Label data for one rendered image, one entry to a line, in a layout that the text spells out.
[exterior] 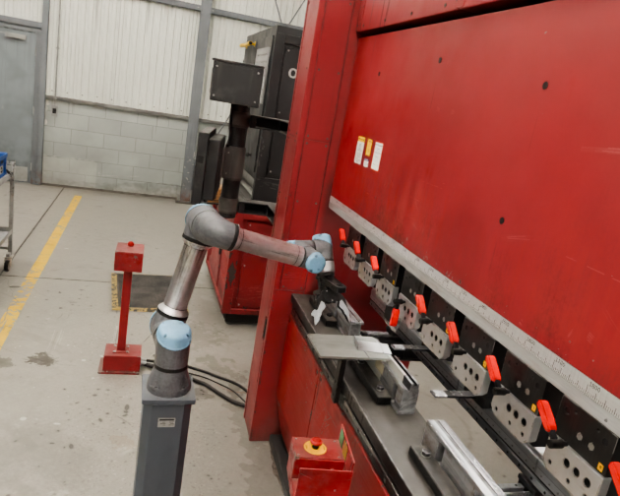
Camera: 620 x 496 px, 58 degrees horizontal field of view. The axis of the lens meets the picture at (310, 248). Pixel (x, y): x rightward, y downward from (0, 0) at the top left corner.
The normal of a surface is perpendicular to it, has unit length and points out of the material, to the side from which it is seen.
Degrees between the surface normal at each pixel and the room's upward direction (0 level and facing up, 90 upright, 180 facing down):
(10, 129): 90
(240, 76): 90
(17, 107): 90
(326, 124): 90
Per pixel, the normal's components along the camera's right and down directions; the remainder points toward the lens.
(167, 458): 0.27, 0.29
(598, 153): -0.96, -0.09
